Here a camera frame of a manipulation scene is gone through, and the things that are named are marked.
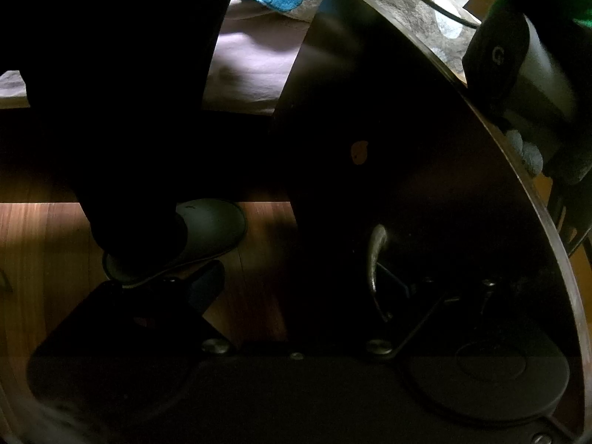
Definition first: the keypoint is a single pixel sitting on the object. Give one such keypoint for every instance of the pale pink cloth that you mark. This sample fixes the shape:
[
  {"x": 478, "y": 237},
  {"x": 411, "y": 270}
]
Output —
[{"x": 252, "y": 69}]

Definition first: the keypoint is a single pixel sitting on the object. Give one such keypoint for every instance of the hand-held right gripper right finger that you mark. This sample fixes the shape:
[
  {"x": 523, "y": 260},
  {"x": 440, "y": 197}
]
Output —
[{"x": 439, "y": 303}]

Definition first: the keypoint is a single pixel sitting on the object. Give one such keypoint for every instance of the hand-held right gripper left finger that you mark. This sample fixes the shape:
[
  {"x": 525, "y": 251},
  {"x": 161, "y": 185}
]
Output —
[{"x": 209, "y": 283}]

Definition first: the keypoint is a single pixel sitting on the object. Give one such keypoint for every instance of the grey slipper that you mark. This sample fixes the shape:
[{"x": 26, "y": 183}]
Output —
[{"x": 208, "y": 229}]

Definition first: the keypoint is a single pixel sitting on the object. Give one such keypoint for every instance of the person's dark trouser leg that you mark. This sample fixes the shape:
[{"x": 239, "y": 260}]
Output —
[{"x": 115, "y": 55}]

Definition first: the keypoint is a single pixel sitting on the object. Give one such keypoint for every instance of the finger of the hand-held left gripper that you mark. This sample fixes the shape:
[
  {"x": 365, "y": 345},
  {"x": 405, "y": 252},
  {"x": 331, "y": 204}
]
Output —
[{"x": 573, "y": 224}]

